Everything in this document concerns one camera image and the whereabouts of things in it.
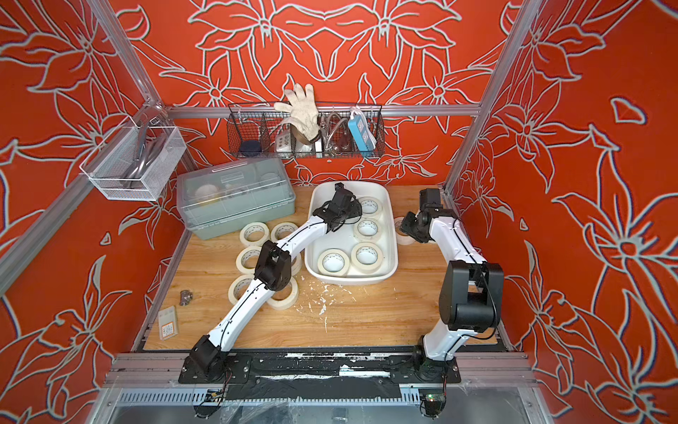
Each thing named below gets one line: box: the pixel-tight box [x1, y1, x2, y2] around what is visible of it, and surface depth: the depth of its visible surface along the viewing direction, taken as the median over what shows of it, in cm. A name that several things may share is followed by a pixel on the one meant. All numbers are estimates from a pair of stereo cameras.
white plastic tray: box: [305, 181, 399, 286], surface depth 98 cm
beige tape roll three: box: [227, 273, 255, 306], surface depth 89 cm
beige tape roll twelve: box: [316, 248, 351, 277], surface depth 95 cm
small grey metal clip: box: [179, 289, 194, 307], surface depth 87 cm
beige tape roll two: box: [235, 245, 263, 274], surface depth 97 cm
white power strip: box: [275, 132, 293, 156], surface depth 96 cm
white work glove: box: [273, 83, 321, 142], surface depth 90 cm
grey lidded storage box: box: [176, 158, 296, 241], surface depth 97 cm
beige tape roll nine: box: [266, 276, 300, 311], surface depth 85 cm
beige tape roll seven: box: [239, 221, 271, 248], surface depth 103 cm
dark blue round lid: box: [240, 139, 262, 158], surface depth 98 cm
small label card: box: [158, 305, 179, 341], surface depth 82 cm
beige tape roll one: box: [270, 221, 299, 243], surface depth 105 cm
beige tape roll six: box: [350, 242, 384, 274], surface depth 94 cm
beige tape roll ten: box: [353, 217, 382, 243], surface depth 105 cm
